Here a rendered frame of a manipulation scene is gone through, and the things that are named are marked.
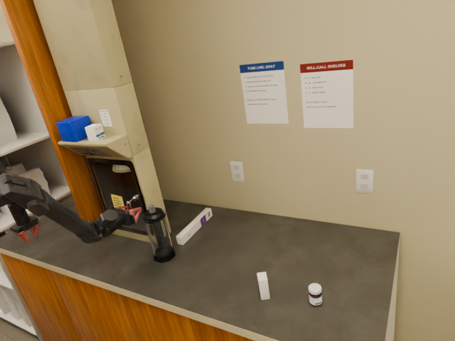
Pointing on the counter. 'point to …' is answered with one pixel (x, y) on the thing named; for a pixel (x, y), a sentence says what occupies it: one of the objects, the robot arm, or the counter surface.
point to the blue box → (73, 128)
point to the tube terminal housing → (126, 114)
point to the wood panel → (49, 99)
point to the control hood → (110, 141)
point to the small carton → (95, 132)
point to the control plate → (89, 151)
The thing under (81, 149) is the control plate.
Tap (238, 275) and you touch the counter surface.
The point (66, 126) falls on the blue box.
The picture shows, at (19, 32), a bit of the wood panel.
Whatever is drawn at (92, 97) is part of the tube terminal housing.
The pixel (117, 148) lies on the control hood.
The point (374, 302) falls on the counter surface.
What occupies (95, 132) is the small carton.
